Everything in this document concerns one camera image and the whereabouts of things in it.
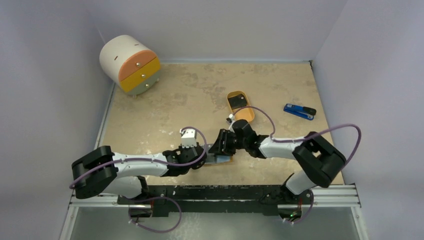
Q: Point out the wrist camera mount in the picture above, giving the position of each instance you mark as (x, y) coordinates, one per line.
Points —
(231, 118)
(188, 138)

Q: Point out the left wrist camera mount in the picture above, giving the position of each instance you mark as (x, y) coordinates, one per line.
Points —
(188, 138)

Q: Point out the black card stack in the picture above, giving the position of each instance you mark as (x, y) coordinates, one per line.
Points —
(237, 101)

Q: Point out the orange oval tray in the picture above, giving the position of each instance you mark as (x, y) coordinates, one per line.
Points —
(244, 112)

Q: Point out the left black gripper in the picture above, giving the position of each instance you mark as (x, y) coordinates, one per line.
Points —
(181, 149)

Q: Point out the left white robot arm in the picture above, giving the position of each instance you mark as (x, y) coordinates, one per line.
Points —
(105, 171)

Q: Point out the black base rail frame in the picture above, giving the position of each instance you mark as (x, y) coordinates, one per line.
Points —
(269, 200)

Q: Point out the blue black stapler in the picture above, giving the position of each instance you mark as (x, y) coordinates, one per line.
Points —
(304, 112)

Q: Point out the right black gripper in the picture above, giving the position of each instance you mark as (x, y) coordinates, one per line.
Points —
(224, 141)

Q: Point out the white round mini drawer chest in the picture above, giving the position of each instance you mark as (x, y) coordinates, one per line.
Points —
(131, 65)

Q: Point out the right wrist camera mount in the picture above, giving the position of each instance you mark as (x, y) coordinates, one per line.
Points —
(231, 118)

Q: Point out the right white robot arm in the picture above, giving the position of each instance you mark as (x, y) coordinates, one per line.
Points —
(319, 160)

